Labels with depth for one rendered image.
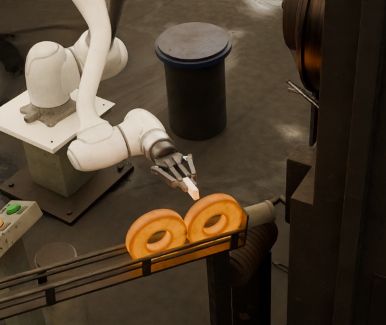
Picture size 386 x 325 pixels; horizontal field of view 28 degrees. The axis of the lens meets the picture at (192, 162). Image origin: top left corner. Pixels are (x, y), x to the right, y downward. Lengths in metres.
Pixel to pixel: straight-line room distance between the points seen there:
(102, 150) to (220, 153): 1.14
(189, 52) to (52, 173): 0.73
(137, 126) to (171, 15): 2.10
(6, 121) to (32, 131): 0.13
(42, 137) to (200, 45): 0.77
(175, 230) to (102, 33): 0.72
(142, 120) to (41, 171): 0.95
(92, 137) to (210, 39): 1.13
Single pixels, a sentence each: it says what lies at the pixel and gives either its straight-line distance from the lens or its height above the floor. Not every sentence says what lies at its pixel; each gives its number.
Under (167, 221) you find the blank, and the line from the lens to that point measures 1.92.
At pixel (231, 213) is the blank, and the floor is 0.73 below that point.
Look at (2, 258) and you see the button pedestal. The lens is 2.28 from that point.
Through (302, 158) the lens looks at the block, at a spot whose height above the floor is 0.80.
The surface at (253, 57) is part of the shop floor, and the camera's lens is 3.94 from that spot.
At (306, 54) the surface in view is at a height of 1.09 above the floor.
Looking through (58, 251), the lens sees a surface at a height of 0.52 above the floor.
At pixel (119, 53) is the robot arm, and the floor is 0.55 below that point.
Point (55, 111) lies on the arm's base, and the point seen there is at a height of 0.41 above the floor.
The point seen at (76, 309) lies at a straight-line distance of 2.35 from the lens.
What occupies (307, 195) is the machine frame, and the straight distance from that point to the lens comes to 1.84.
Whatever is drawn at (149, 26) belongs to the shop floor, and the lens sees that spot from 4.26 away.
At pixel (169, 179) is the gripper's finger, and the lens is 2.13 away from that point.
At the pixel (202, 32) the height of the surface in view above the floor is 0.43.
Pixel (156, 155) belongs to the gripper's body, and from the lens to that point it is 2.21.
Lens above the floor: 2.11
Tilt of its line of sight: 40 degrees down
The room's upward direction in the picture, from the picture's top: 4 degrees counter-clockwise
